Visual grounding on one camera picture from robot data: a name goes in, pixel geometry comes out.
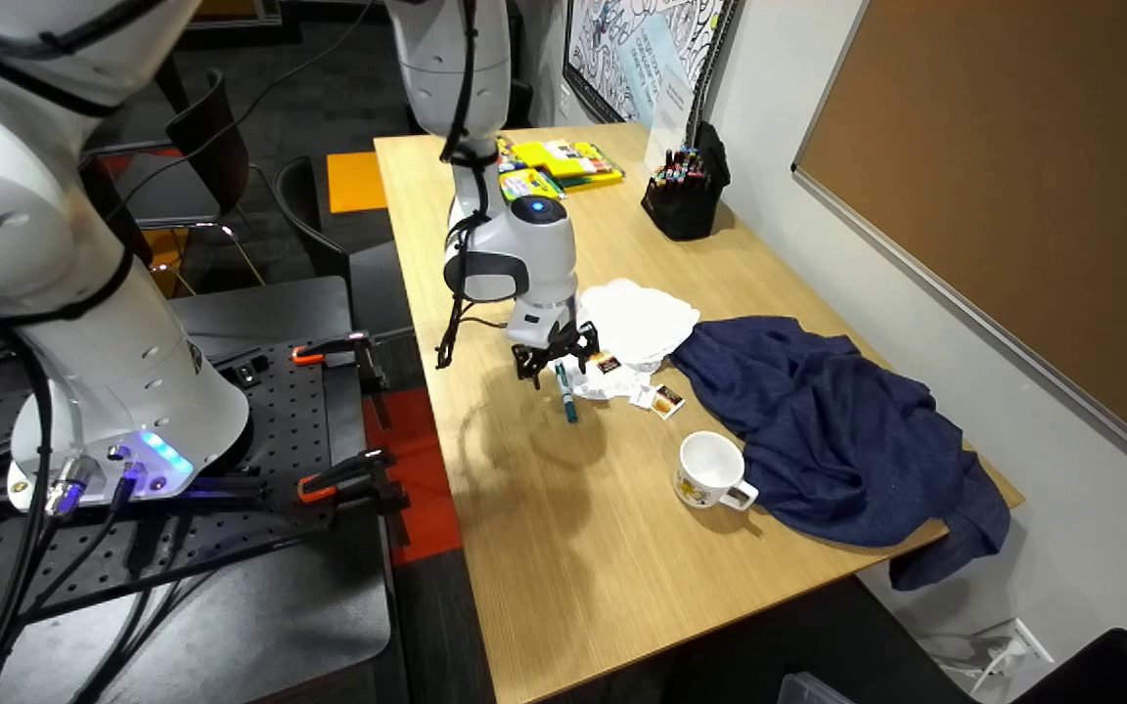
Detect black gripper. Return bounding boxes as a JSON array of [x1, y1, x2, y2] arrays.
[[505, 291, 603, 397]]

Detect dark swivel chair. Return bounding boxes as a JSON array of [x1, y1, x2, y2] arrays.
[[91, 63, 271, 291]]

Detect black office chair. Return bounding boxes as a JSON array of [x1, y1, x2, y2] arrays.
[[1008, 624, 1127, 704]]

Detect green marker pen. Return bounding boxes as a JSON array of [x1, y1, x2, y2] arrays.
[[552, 362, 582, 426]]

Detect yellow marker box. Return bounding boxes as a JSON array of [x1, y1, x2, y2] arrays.
[[497, 134, 629, 192]]

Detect brown cork board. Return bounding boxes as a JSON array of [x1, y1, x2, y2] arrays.
[[789, 0, 1127, 495]]

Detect orange handled black clamp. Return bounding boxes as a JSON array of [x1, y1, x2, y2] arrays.
[[295, 445, 415, 513], [286, 328, 391, 393]]

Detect black pen holder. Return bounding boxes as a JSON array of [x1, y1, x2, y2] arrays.
[[639, 117, 735, 247]]

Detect black perforated breadboard table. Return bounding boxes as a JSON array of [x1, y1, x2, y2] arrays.
[[0, 275, 394, 650]]

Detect white drawn poster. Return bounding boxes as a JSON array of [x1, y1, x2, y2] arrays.
[[560, 0, 740, 134]]

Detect black base cables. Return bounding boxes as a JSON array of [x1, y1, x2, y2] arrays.
[[0, 328, 136, 704]]

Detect small dark photo card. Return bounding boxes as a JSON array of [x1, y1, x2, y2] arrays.
[[648, 381, 691, 423]]

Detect white paper doily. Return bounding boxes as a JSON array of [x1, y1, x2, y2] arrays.
[[571, 275, 705, 376]]

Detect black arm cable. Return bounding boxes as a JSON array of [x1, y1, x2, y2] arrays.
[[436, 0, 484, 372]]

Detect navy blue cloth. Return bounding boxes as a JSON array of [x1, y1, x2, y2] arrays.
[[665, 314, 1014, 593]]

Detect white ceramic mug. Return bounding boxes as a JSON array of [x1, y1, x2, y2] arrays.
[[676, 426, 762, 517]]

